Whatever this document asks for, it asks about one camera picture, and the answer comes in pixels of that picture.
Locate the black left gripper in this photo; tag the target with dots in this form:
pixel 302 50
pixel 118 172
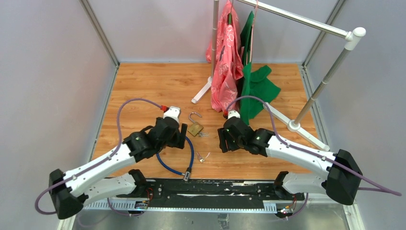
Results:
pixel 179 141

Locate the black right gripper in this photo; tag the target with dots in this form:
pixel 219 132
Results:
pixel 223 135

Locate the brass padlock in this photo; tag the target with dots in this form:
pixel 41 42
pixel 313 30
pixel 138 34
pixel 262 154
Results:
pixel 196 128

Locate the silver padlock keys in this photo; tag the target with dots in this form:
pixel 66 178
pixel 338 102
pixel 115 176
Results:
pixel 202 134

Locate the small silver cable-lock keys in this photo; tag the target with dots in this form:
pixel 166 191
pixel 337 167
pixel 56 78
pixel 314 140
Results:
pixel 202 158

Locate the blue cable lock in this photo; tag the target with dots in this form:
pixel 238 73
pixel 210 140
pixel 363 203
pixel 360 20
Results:
pixel 180 164

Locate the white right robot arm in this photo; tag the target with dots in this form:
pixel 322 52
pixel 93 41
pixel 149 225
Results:
pixel 332 174

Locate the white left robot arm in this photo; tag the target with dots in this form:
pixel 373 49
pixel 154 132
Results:
pixel 71 191

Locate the pink patterned garment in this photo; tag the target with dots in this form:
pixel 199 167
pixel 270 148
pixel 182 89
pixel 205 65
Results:
pixel 228 68

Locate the green garment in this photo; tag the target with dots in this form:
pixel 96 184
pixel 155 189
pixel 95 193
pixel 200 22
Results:
pixel 254 83

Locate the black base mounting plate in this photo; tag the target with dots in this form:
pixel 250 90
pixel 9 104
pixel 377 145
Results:
pixel 212 194

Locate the pink clothes hanger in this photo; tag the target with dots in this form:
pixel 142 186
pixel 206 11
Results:
pixel 249 57

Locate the metal clothes rack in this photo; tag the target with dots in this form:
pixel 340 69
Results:
pixel 352 37

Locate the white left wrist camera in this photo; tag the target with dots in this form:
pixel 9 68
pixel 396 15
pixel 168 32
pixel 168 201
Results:
pixel 173 113

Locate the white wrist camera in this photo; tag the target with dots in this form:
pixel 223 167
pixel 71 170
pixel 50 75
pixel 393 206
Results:
pixel 232 113
pixel 173 113

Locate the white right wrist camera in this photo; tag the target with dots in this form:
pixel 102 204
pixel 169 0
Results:
pixel 232 113

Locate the aluminium frame rail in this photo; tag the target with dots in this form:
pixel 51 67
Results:
pixel 99 31

